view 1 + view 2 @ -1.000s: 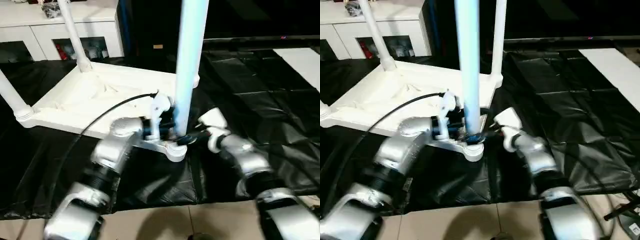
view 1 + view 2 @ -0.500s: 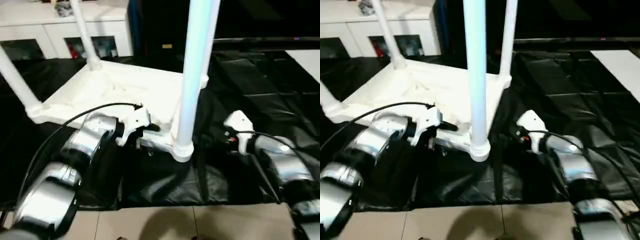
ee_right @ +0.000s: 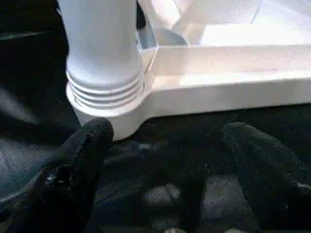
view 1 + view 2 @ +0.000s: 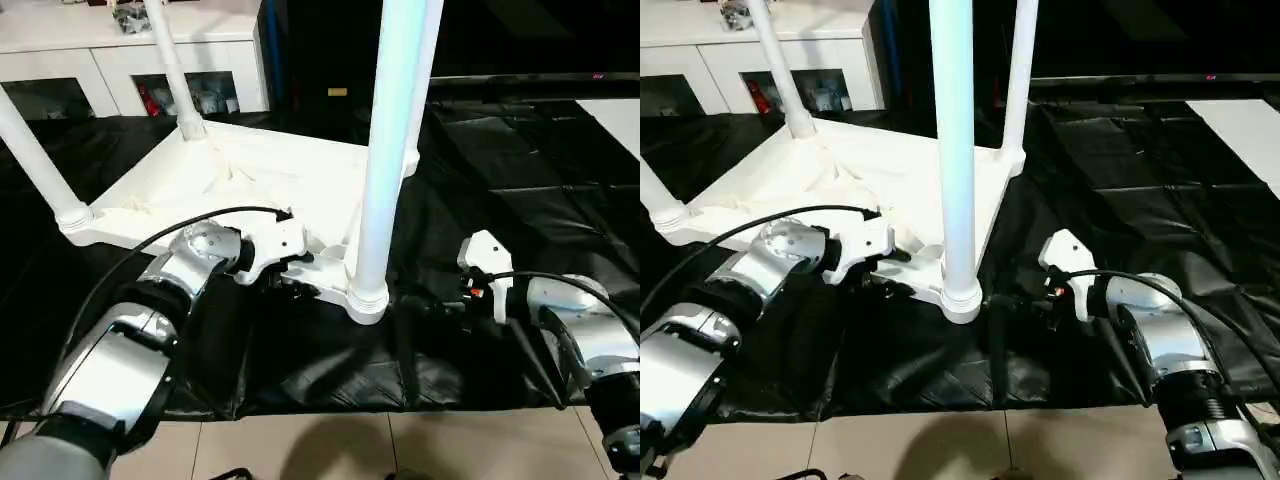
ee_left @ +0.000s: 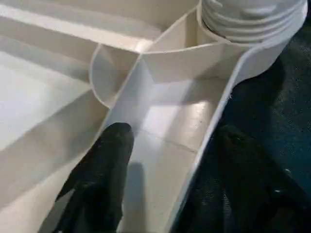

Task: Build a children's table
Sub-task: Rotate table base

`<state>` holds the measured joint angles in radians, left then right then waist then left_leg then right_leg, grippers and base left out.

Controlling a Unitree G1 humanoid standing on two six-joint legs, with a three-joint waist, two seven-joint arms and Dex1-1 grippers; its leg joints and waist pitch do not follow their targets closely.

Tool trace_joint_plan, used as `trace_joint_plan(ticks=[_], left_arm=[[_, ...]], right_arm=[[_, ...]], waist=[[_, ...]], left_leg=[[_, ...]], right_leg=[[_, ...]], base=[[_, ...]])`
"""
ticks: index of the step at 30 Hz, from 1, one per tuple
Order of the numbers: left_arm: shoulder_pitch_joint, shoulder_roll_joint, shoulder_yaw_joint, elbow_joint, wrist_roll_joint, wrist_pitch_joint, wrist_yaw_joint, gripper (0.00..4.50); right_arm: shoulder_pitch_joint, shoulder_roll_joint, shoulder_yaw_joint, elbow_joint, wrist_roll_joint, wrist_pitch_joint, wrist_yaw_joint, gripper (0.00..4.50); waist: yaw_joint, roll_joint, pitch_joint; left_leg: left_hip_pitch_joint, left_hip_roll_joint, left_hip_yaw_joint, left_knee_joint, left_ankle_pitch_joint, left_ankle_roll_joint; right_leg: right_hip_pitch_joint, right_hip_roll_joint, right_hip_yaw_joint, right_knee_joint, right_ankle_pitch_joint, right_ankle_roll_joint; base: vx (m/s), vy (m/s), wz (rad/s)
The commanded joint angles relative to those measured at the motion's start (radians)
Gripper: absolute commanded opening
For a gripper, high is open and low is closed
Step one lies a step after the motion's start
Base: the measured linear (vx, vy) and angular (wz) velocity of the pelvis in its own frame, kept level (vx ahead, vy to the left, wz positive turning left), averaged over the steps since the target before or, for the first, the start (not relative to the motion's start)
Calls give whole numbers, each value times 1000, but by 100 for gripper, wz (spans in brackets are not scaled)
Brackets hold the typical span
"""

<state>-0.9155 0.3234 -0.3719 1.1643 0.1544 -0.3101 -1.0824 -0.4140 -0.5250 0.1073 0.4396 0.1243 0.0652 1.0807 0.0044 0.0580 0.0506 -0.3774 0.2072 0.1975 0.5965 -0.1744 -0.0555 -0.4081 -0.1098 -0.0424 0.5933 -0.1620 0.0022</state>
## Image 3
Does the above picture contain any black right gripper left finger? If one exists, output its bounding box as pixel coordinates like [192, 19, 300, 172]
[0, 117, 114, 233]

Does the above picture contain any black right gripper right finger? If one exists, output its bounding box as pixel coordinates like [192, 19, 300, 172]
[222, 122, 311, 233]

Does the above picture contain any white plastic table leg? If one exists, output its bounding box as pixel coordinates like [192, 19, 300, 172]
[57, 0, 146, 111]

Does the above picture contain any black plastic mat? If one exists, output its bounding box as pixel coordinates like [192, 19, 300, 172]
[0, 0, 311, 233]

